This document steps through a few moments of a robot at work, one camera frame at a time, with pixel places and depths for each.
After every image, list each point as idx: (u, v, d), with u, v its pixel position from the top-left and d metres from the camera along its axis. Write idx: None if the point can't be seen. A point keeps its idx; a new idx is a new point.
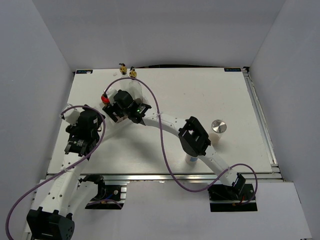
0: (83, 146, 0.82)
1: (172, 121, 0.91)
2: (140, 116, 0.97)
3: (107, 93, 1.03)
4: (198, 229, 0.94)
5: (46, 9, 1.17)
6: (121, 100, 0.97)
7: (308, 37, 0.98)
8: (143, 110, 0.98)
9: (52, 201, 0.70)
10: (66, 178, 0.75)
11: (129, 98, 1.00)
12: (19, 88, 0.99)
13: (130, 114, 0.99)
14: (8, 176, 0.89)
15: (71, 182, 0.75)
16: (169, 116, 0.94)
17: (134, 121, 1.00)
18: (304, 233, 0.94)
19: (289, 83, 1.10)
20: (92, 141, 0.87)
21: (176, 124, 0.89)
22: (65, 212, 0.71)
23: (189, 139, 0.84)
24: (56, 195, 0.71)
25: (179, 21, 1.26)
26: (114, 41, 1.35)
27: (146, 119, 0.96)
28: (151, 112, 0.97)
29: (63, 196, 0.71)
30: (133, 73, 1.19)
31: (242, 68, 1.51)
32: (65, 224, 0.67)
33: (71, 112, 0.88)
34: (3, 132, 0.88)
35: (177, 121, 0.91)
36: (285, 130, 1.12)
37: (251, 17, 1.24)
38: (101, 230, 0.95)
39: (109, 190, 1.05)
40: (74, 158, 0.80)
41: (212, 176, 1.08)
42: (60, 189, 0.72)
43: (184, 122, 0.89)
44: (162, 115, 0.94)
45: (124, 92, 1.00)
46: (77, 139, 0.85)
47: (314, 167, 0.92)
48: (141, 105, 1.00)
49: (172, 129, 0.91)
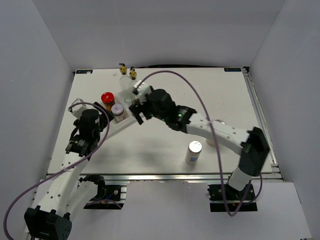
0: (83, 147, 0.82)
1: (229, 132, 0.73)
2: (185, 122, 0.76)
3: (138, 88, 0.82)
4: (197, 228, 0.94)
5: (46, 9, 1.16)
6: (159, 101, 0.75)
7: (308, 37, 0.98)
8: (186, 115, 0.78)
9: (50, 200, 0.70)
10: (65, 178, 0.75)
11: (169, 100, 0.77)
12: (19, 88, 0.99)
13: (168, 119, 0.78)
14: (9, 176, 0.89)
15: (70, 182, 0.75)
16: (222, 124, 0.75)
17: (174, 128, 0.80)
18: (304, 233, 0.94)
19: (289, 83, 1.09)
20: (94, 141, 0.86)
21: (236, 138, 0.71)
22: (63, 212, 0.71)
23: (257, 157, 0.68)
24: (54, 195, 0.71)
25: (179, 21, 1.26)
26: (114, 41, 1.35)
27: (193, 127, 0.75)
28: (197, 118, 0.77)
29: (61, 196, 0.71)
30: (133, 74, 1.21)
31: (242, 68, 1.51)
32: (63, 225, 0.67)
33: (80, 108, 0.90)
34: (3, 132, 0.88)
35: (236, 132, 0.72)
36: (285, 131, 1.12)
37: (251, 17, 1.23)
38: (101, 229, 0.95)
39: (109, 190, 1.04)
40: (74, 158, 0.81)
41: (212, 176, 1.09)
42: (58, 188, 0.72)
43: (246, 135, 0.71)
44: (214, 122, 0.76)
45: (161, 90, 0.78)
46: (78, 139, 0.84)
47: (314, 167, 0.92)
48: (181, 108, 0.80)
49: (229, 143, 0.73)
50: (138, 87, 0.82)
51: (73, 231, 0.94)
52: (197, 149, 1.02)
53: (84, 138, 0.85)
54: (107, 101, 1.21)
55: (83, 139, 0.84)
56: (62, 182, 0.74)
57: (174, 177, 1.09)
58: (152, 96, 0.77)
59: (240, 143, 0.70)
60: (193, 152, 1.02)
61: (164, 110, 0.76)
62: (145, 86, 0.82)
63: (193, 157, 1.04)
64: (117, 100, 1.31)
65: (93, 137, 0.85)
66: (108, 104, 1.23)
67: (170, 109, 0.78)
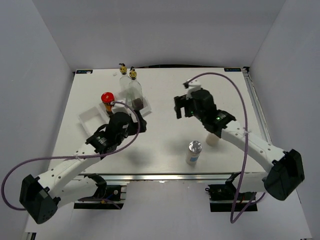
0: (102, 145, 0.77)
1: (264, 147, 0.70)
2: (221, 125, 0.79)
3: (189, 83, 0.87)
4: (197, 228, 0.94)
5: (46, 9, 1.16)
6: (201, 100, 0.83)
7: (308, 37, 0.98)
8: (225, 119, 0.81)
9: (50, 178, 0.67)
10: (73, 164, 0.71)
11: (211, 101, 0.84)
12: (19, 88, 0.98)
13: (206, 119, 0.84)
14: (9, 177, 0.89)
15: (75, 170, 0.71)
16: (261, 140, 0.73)
17: (209, 129, 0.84)
18: (304, 233, 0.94)
19: (289, 83, 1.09)
20: (114, 144, 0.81)
21: (267, 155, 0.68)
22: (54, 193, 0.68)
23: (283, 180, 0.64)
24: (55, 175, 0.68)
25: (179, 21, 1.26)
26: (114, 41, 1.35)
27: (227, 132, 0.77)
28: (235, 126, 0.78)
29: (61, 179, 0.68)
30: (133, 74, 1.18)
31: (242, 68, 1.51)
32: (48, 208, 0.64)
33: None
34: (3, 133, 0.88)
35: (271, 150, 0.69)
36: (285, 131, 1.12)
37: (251, 17, 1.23)
38: (101, 230, 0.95)
39: (109, 190, 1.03)
40: (90, 151, 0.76)
41: (212, 177, 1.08)
42: (62, 171, 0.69)
43: (281, 155, 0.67)
44: (250, 134, 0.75)
45: (207, 92, 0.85)
46: (102, 136, 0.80)
47: (314, 168, 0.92)
48: (220, 112, 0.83)
49: (260, 158, 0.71)
50: (190, 84, 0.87)
51: (72, 231, 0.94)
52: (194, 148, 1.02)
53: (106, 137, 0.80)
54: (107, 101, 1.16)
55: (105, 139, 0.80)
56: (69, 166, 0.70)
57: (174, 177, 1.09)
58: (198, 94, 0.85)
59: (271, 161, 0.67)
60: (193, 152, 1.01)
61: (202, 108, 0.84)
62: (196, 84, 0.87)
63: (194, 157, 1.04)
64: (117, 100, 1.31)
65: (115, 139, 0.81)
66: (107, 105, 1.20)
67: (209, 111, 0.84)
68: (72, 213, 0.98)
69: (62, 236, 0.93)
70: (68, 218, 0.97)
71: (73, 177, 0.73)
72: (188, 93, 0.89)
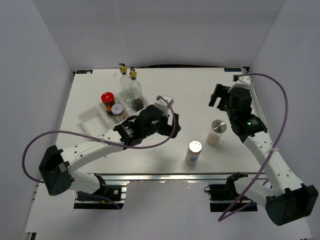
0: (129, 136, 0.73)
1: (282, 172, 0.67)
2: (250, 132, 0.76)
3: (240, 77, 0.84)
4: (197, 229, 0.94)
5: (46, 9, 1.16)
6: (238, 99, 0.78)
7: (308, 37, 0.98)
8: (256, 127, 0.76)
9: (72, 154, 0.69)
10: (96, 146, 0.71)
11: (248, 103, 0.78)
12: (19, 89, 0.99)
13: (236, 119, 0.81)
14: (9, 176, 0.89)
15: (97, 152, 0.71)
16: (283, 163, 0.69)
17: (236, 129, 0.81)
18: (304, 233, 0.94)
19: (289, 83, 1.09)
20: (140, 138, 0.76)
21: (283, 180, 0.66)
22: (73, 169, 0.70)
23: (287, 210, 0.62)
24: (78, 153, 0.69)
25: (179, 21, 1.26)
26: (114, 41, 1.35)
27: (250, 141, 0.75)
28: (262, 138, 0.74)
29: (82, 157, 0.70)
30: (133, 74, 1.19)
31: (242, 68, 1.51)
32: (61, 182, 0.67)
33: (158, 104, 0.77)
34: (3, 133, 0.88)
35: (289, 177, 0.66)
36: (285, 131, 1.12)
37: (251, 17, 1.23)
38: (102, 230, 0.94)
39: (110, 190, 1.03)
40: (116, 138, 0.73)
41: (212, 177, 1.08)
42: (85, 150, 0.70)
43: (297, 186, 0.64)
44: (275, 153, 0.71)
45: (248, 92, 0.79)
46: (129, 127, 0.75)
47: (314, 168, 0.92)
48: (254, 118, 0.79)
49: (274, 180, 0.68)
50: (240, 78, 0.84)
51: (73, 231, 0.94)
52: (197, 149, 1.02)
53: (134, 128, 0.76)
54: (107, 101, 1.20)
55: (132, 131, 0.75)
56: (92, 147, 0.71)
57: (174, 177, 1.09)
58: (237, 92, 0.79)
59: (284, 188, 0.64)
60: (193, 152, 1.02)
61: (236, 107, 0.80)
62: (245, 82, 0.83)
63: (193, 157, 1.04)
64: (117, 100, 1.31)
65: (142, 133, 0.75)
66: (107, 104, 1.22)
67: (243, 111, 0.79)
68: (72, 213, 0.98)
69: (62, 236, 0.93)
70: (68, 218, 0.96)
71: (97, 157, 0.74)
72: (231, 88, 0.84)
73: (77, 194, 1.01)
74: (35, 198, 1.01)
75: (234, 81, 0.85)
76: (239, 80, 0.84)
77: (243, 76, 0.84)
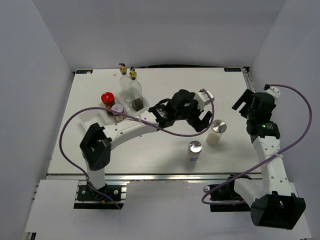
0: (163, 117, 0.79)
1: (277, 177, 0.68)
2: (261, 133, 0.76)
3: (271, 88, 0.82)
4: (197, 228, 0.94)
5: (46, 9, 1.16)
6: (259, 101, 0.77)
7: (308, 36, 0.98)
8: (269, 131, 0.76)
9: (113, 131, 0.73)
10: (134, 126, 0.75)
11: (269, 108, 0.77)
12: (19, 88, 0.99)
13: (253, 119, 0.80)
14: (9, 176, 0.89)
15: (135, 131, 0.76)
16: (282, 169, 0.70)
17: (249, 127, 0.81)
18: (304, 233, 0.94)
19: (289, 83, 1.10)
20: (172, 120, 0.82)
21: (274, 184, 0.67)
22: (113, 146, 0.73)
23: (269, 213, 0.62)
24: (118, 130, 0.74)
25: (179, 21, 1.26)
26: (114, 41, 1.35)
27: (258, 142, 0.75)
28: (271, 142, 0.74)
29: (122, 135, 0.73)
30: (133, 74, 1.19)
31: (242, 68, 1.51)
32: (103, 158, 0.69)
33: (200, 96, 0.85)
34: (3, 132, 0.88)
35: (282, 183, 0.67)
36: (285, 131, 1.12)
37: (251, 17, 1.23)
38: (102, 230, 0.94)
39: (109, 190, 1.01)
40: (151, 118, 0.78)
41: (212, 176, 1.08)
42: (125, 128, 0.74)
43: (286, 193, 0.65)
44: (278, 158, 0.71)
45: (272, 98, 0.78)
46: (163, 110, 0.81)
47: (314, 167, 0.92)
48: (271, 123, 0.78)
49: (267, 181, 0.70)
50: (270, 88, 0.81)
51: (73, 231, 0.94)
52: (197, 149, 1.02)
53: (167, 110, 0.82)
54: (107, 101, 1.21)
55: (165, 113, 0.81)
56: (131, 126, 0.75)
57: (174, 177, 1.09)
58: (263, 95, 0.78)
59: (272, 190, 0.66)
60: (193, 152, 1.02)
61: (256, 109, 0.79)
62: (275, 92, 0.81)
63: (194, 157, 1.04)
64: (117, 100, 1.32)
65: (175, 116, 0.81)
66: (107, 104, 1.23)
67: (261, 114, 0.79)
68: (72, 213, 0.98)
69: (62, 236, 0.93)
70: (68, 218, 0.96)
71: (134, 135, 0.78)
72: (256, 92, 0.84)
73: (77, 194, 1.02)
74: (35, 197, 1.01)
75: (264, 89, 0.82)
76: (269, 89, 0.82)
77: (274, 87, 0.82)
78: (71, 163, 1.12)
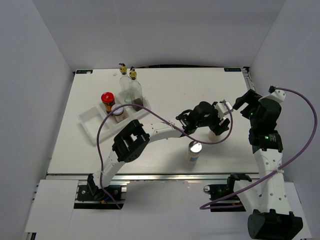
0: (186, 126, 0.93)
1: (277, 194, 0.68)
2: (263, 144, 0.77)
3: (276, 91, 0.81)
4: (197, 228, 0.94)
5: (46, 9, 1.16)
6: (265, 110, 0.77)
7: (308, 36, 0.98)
8: (272, 143, 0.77)
9: (150, 129, 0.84)
10: (167, 128, 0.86)
11: (274, 117, 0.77)
12: (19, 88, 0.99)
13: (257, 128, 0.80)
14: (9, 176, 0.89)
15: (165, 133, 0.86)
16: (282, 185, 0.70)
17: (251, 135, 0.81)
18: (305, 233, 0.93)
19: (289, 83, 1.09)
20: (194, 128, 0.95)
21: (273, 201, 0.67)
22: None
23: (265, 229, 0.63)
24: (154, 129, 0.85)
25: (179, 21, 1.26)
26: (114, 41, 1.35)
27: (259, 154, 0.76)
28: (273, 155, 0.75)
29: (156, 133, 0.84)
30: (133, 74, 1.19)
31: (242, 68, 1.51)
32: (137, 153, 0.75)
33: (220, 106, 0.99)
34: (3, 132, 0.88)
35: (281, 200, 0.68)
36: (284, 130, 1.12)
37: (251, 17, 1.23)
38: (101, 230, 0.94)
39: (110, 190, 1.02)
40: (178, 125, 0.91)
41: (212, 176, 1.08)
42: (159, 128, 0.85)
43: (284, 211, 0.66)
44: (278, 173, 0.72)
45: (279, 107, 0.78)
46: (186, 119, 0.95)
47: (314, 167, 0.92)
48: (273, 134, 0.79)
49: (265, 197, 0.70)
50: (276, 91, 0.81)
51: (73, 232, 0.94)
52: (197, 149, 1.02)
53: (190, 119, 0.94)
54: (107, 101, 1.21)
55: (188, 122, 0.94)
56: (163, 127, 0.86)
57: (174, 177, 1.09)
58: (269, 104, 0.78)
59: (270, 208, 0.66)
60: (193, 152, 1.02)
61: (260, 117, 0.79)
62: (280, 95, 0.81)
63: (193, 157, 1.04)
64: (117, 100, 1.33)
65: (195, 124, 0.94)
66: (107, 104, 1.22)
67: (266, 124, 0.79)
68: (72, 213, 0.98)
69: (62, 236, 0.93)
70: (68, 218, 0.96)
71: (160, 138, 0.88)
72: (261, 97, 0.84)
73: (77, 194, 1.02)
74: (35, 198, 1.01)
75: (269, 91, 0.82)
76: (274, 93, 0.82)
77: (280, 90, 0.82)
78: (71, 163, 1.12)
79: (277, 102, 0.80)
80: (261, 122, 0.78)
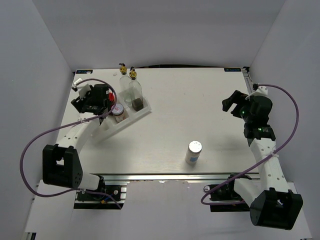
0: (97, 110, 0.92)
1: (274, 174, 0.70)
2: (257, 136, 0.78)
3: (259, 88, 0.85)
4: (197, 228, 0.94)
5: (46, 9, 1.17)
6: (258, 105, 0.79)
7: (308, 37, 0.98)
8: (265, 134, 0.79)
9: (68, 140, 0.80)
10: (83, 126, 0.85)
11: (264, 111, 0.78)
12: (20, 88, 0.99)
13: (251, 123, 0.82)
14: (9, 177, 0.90)
15: (84, 132, 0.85)
16: (278, 168, 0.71)
17: (246, 132, 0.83)
18: (305, 233, 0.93)
19: (289, 83, 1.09)
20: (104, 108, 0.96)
21: (272, 181, 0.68)
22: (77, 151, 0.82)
23: (267, 210, 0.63)
24: (72, 137, 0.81)
25: (179, 21, 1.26)
26: (114, 41, 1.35)
27: (255, 143, 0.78)
28: (267, 143, 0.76)
29: (78, 138, 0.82)
30: (133, 74, 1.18)
31: (242, 68, 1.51)
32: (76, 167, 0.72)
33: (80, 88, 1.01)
34: (3, 132, 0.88)
35: (279, 180, 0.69)
36: (284, 130, 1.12)
37: (251, 17, 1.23)
38: (101, 229, 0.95)
39: (110, 190, 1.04)
40: (89, 115, 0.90)
41: (212, 176, 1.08)
42: (75, 132, 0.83)
43: (283, 190, 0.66)
44: (274, 157, 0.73)
45: (271, 102, 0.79)
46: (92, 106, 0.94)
47: (314, 167, 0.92)
48: (267, 127, 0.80)
49: (264, 180, 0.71)
50: (259, 87, 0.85)
51: (73, 231, 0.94)
52: (197, 149, 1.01)
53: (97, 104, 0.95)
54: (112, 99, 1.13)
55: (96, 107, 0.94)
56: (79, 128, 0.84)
57: (174, 177, 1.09)
58: (260, 100, 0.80)
59: (270, 187, 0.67)
60: (193, 152, 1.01)
61: (254, 113, 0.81)
62: (263, 91, 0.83)
63: (194, 157, 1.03)
64: None
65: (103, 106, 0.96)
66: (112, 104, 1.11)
67: (258, 118, 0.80)
68: (72, 213, 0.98)
69: (62, 235, 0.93)
70: (68, 218, 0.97)
71: (84, 139, 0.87)
72: (250, 95, 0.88)
73: (77, 194, 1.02)
74: (36, 198, 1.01)
75: (253, 89, 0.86)
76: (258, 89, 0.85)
77: (262, 86, 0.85)
78: None
79: (264, 96, 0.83)
80: (254, 117, 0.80)
